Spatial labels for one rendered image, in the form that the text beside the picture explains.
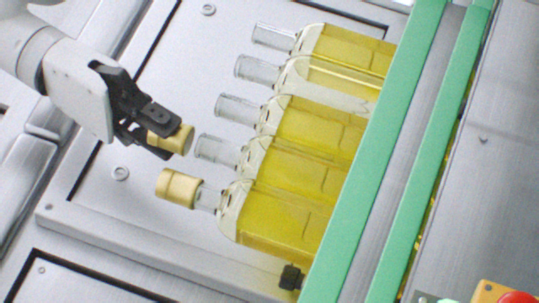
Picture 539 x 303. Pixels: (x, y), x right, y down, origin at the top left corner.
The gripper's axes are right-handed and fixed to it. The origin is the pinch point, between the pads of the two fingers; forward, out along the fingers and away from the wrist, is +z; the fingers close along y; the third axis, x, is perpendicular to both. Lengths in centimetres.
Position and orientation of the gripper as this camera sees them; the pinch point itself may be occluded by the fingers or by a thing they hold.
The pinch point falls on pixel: (160, 131)
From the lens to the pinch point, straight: 121.8
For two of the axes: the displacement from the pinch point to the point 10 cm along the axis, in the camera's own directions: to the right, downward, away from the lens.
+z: 8.2, 5.0, -2.9
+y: 0.5, -5.6, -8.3
